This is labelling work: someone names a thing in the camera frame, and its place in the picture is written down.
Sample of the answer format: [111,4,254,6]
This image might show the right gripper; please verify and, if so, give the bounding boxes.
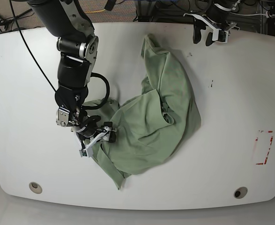
[56,106,116,143]

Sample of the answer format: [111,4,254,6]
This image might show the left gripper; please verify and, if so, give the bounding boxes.
[193,14,232,46]

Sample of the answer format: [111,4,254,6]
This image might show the green T-shirt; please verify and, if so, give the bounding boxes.
[89,34,201,188]

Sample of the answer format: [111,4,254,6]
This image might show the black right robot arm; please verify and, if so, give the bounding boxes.
[27,0,116,143]

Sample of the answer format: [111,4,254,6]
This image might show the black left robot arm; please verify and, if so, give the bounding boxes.
[190,0,238,46]

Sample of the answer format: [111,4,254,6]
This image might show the red tape rectangle marking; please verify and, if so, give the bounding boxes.
[252,130,274,165]

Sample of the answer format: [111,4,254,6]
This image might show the black tripod legs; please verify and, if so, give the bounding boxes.
[0,9,34,33]

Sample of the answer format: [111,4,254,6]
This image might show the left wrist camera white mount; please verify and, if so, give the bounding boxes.
[183,13,240,46]

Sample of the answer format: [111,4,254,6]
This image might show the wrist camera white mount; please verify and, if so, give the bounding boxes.
[76,127,117,158]
[183,13,240,46]

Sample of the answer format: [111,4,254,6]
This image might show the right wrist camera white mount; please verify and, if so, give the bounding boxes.
[76,127,117,158]

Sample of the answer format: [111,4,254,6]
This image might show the left table cable grommet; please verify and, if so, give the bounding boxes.
[29,182,43,194]

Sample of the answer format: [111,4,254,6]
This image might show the table cable grommet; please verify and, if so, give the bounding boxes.
[234,187,248,199]
[29,182,43,194]

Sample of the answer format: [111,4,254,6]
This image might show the yellow cable on floor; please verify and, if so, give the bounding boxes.
[85,8,106,14]

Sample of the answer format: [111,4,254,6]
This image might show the right table cable grommet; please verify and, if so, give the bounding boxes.
[234,187,248,199]

